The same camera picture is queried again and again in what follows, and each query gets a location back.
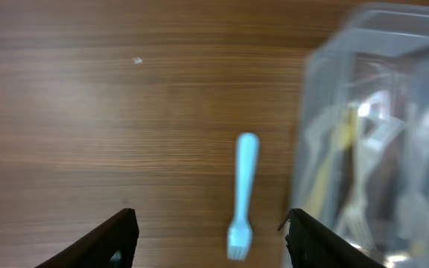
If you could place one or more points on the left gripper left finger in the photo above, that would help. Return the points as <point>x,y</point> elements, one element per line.
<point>111,244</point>

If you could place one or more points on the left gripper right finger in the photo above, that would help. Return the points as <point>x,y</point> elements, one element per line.
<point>312,245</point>

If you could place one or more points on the yellow plastic fork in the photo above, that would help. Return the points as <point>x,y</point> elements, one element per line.
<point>325,140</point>

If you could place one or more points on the light blue plastic fork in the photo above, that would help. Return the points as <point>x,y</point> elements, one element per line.
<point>239,234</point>

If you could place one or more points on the white fork crossing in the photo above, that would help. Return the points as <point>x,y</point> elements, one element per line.
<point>353,216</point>

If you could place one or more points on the left clear plastic container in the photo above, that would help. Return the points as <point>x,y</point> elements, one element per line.
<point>366,65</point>

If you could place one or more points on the clear plastic container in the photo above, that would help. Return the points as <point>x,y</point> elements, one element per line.
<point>413,204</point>
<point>366,65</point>

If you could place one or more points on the right clear plastic container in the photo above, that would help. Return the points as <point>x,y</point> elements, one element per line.
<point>413,204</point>

